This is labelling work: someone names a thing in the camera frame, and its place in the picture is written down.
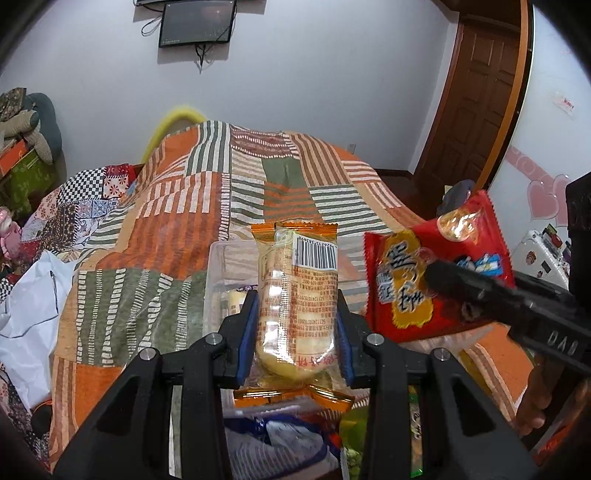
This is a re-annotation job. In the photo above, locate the red snack bag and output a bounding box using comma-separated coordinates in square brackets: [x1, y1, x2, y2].
[363, 190, 515, 343]

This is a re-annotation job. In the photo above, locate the orange cake snack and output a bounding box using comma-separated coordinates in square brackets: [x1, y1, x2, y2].
[233, 220, 355, 413]

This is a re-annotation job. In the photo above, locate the clear plastic storage bin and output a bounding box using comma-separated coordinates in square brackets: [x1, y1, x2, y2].
[201, 238, 371, 342]

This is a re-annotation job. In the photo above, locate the right hand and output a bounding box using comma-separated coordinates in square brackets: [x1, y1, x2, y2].
[513, 354, 552, 437]

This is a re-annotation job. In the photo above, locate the blue white snack bag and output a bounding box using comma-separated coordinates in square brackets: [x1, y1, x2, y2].
[223, 413, 341, 479]

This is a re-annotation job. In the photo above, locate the white plastic bag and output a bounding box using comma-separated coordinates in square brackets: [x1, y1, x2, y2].
[0, 251, 75, 410]

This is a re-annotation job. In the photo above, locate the brown wooden door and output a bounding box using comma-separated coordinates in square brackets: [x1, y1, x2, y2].
[414, 1, 531, 218]

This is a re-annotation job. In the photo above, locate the patchwork striped bedspread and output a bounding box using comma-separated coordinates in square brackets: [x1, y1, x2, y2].
[18, 119, 537, 471]

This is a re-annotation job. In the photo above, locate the pink plush doll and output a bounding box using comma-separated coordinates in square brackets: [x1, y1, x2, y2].
[0, 206, 21, 260]

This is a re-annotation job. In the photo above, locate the green patterned box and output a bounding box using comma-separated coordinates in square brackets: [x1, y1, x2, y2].
[1, 150, 56, 220]

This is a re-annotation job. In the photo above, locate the yellow pillow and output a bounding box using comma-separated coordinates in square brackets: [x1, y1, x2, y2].
[141, 105, 206, 164]

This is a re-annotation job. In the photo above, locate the grey stuffed toy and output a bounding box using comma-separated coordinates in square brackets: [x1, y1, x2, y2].
[1, 87, 62, 165]

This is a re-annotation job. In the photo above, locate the wall mounted black monitor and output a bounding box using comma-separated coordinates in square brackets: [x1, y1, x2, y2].
[158, 1, 236, 48]

